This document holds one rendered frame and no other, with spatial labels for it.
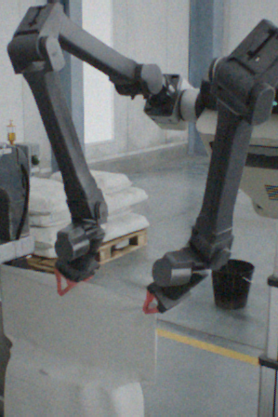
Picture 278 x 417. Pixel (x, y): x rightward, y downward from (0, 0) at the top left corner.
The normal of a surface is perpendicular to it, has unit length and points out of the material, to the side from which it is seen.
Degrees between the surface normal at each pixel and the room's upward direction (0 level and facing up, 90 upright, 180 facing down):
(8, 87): 90
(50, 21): 86
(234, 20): 90
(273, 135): 40
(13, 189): 90
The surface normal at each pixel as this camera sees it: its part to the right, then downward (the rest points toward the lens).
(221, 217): 0.50, 0.56
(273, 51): -0.50, -0.32
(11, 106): 0.81, 0.14
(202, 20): -0.58, 0.19
